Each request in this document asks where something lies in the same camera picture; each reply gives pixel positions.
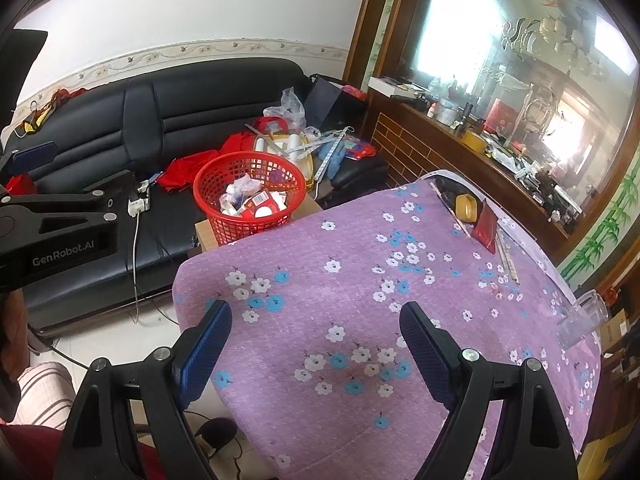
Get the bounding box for metal ruler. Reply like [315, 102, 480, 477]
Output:
[245, 122, 296, 158]

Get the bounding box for red plastic basket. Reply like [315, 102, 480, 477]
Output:
[192, 150, 307, 247]

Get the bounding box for white power strip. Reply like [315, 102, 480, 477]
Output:
[127, 180, 153, 217]

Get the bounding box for black leather sofa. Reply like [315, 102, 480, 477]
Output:
[10, 57, 391, 336]

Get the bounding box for red cloth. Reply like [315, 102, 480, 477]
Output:
[160, 132, 261, 193]

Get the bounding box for white power cable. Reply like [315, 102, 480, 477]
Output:
[130, 212, 145, 325]

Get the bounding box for red cigarette box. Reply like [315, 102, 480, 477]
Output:
[240, 190, 289, 219]

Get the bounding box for blue knit cloth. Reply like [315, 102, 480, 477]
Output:
[317, 140, 352, 179]

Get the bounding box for colourful packet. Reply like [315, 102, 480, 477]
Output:
[345, 137, 377, 162]

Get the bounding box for white folding ruler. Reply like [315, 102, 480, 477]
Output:
[300, 130, 351, 181]

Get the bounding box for person's leg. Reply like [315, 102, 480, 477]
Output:
[0, 365, 166, 480]

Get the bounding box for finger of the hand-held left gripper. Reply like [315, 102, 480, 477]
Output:
[0, 30, 48, 136]
[0, 141, 138, 257]

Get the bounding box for white flat box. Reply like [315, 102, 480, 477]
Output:
[370, 76, 417, 97]

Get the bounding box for purple floral tablecloth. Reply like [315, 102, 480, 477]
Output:
[172, 172, 603, 480]

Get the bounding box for clear plastic cup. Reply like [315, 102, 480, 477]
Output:
[555, 290, 610, 351]

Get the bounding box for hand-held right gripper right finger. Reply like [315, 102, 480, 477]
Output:
[400, 302, 578, 480]

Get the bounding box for white wrapped sticks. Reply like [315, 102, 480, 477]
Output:
[492, 230, 522, 287]

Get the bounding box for clear plastic bag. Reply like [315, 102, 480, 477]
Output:
[263, 87, 307, 133]

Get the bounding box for cardboard box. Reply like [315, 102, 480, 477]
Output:
[597, 307, 632, 357]

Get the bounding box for wooden sideboard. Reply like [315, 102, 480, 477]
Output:
[367, 75, 586, 256]

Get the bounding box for yellow tape roll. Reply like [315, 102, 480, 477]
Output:
[454, 193, 488, 223]

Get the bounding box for red packet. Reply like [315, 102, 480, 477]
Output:
[472, 199, 499, 255]

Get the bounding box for row of assorted small items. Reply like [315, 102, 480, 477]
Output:
[380, 77, 583, 221]

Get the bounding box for etched glass panel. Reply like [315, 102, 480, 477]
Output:
[385, 0, 640, 241]

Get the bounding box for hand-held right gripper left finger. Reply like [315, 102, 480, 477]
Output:
[60, 300, 233, 480]

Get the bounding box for black shopping bag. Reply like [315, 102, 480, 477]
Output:
[302, 74, 368, 133]

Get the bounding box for person's left forearm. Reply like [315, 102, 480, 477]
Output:
[0, 290, 32, 423]

